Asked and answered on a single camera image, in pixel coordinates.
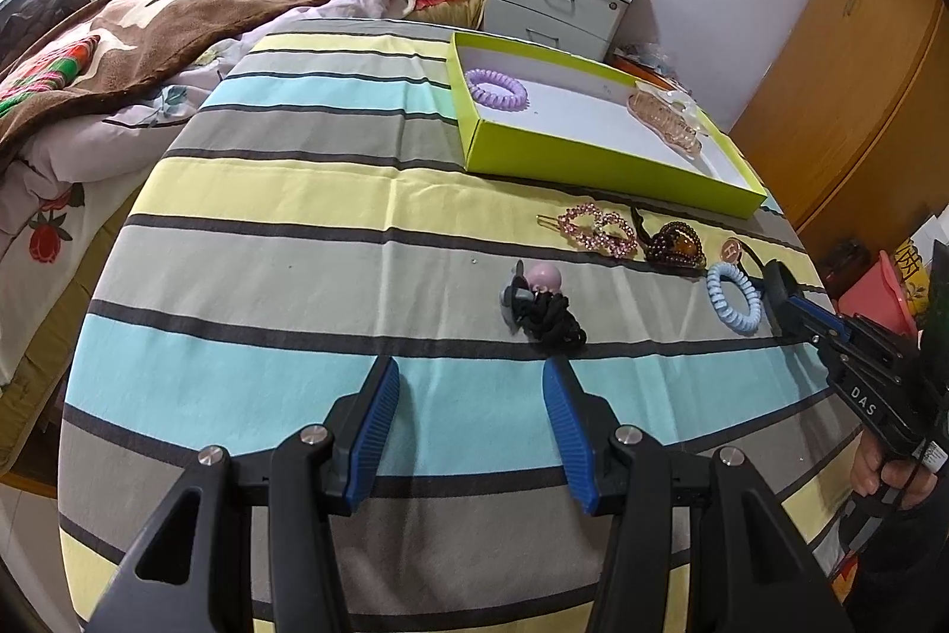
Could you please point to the lime green cardboard box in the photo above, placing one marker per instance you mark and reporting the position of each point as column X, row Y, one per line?
column 593, row 121

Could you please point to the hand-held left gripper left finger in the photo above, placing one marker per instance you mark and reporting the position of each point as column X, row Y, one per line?
column 374, row 425

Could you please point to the person's right forearm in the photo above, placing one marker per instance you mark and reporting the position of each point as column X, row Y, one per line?
column 904, row 574

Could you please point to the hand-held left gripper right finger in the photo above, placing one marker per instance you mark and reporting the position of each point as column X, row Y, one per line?
column 567, row 425

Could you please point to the pink rhinestone heart hair clip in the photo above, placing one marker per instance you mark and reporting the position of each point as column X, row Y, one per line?
column 615, row 246

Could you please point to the grey drawer nightstand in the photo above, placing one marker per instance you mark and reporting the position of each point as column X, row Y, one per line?
column 548, row 3

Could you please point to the pink plastic bin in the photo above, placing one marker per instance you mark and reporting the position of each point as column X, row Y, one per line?
column 882, row 295

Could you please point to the clear pink hair claw clip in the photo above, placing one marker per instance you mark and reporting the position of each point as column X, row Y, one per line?
column 663, row 121

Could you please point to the red patterned pillow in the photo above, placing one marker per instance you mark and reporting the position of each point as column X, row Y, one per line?
column 445, row 3

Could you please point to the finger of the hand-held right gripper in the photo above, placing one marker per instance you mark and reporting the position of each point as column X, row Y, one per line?
column 815, row 315
column 782, row 284

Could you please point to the person's right hand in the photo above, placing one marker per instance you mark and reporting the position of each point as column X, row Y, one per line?
column 901, row 477

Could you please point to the large wooden wardrobe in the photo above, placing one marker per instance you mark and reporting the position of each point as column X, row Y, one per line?
column 860, row 69

